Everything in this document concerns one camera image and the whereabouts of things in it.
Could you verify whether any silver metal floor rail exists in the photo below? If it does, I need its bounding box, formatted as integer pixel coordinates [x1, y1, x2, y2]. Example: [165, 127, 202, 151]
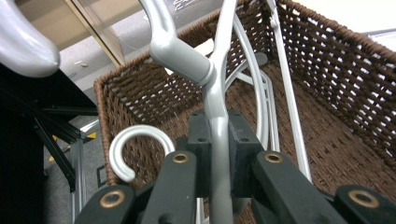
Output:
[69, 119, 101, 224]

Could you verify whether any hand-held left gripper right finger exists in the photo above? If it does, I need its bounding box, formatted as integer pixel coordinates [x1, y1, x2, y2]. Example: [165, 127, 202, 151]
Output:
[228, 110, 264, 199]

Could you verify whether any light wooden furniture frame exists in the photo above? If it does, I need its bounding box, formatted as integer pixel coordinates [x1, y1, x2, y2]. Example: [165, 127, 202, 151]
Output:
[13, 0, 145, 67]

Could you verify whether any black metal stand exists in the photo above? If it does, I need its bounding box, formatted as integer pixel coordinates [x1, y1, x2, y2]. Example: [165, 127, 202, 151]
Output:
[0, 62, 101, 194]

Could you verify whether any brown wicker basket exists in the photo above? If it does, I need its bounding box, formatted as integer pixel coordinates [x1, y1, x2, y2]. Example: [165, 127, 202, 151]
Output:
[92, 0, 396, 224]

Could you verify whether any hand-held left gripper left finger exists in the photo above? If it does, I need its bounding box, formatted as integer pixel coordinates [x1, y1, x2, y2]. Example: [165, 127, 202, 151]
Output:
[176, 110, 216, 199]

